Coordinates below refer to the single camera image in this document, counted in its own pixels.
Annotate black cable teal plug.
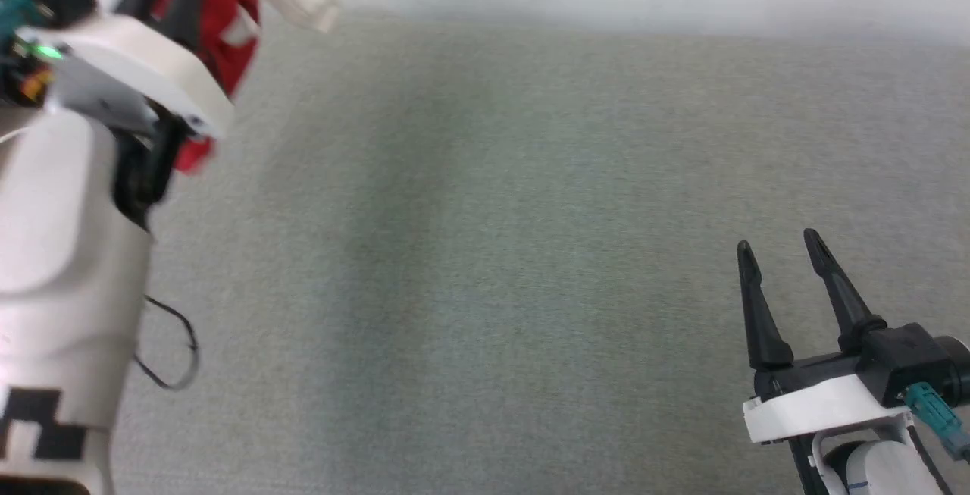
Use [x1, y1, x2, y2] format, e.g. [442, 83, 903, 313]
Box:
[0, 0, 201, 392]
[904, 383, 970, 495]

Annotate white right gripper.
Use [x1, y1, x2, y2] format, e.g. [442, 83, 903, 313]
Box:
[737, 228, 918, 446]

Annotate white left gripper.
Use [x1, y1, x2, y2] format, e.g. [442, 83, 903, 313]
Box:
[15, 0, 236, 139]

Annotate red and white garment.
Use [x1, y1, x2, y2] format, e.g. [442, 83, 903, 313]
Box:
[142, 0, 343, 175]

